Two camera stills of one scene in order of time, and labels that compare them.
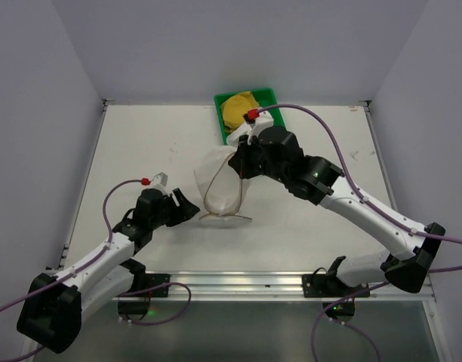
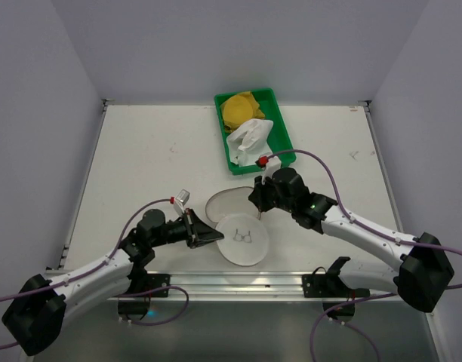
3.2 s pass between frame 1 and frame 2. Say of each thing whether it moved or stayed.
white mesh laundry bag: moved
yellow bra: stayed
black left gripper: moved
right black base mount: stayed
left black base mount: stayed
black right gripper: moved
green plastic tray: stayed
